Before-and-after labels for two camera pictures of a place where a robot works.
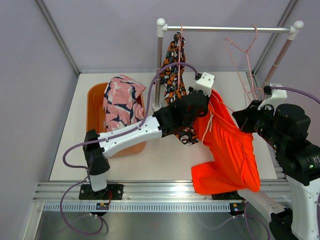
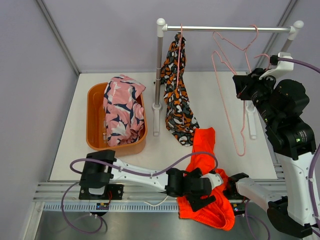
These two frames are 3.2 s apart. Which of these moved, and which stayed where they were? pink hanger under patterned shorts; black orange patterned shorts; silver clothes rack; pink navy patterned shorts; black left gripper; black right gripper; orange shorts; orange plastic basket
Moved: orange shorts; black left gripper; black right gripper
Stayed: silver clothes rack; pink navy patterned shorts; orange plastic basket; black orange patterned shorts; pink hanger under patterned shorts
